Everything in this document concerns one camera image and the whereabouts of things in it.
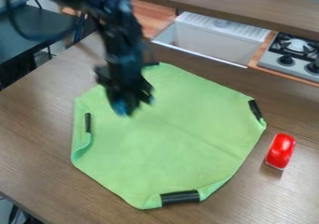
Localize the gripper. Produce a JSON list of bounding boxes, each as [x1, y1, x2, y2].
[[93, 57, 156, 108]]

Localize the green cloth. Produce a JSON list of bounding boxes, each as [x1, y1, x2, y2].
[[68, 62, 269, 211]]

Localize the toy sink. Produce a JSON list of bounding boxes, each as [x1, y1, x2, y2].
[[149, 10, 273, 69]]

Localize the black desk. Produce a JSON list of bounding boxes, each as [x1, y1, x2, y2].
[[0, 0, 100, 90]]

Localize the toy stove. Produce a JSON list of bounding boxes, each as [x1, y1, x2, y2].
[[257, 31, 319, 84]]

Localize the red toy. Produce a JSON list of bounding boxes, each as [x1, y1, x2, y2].
[[264, 133, 298, 171]]

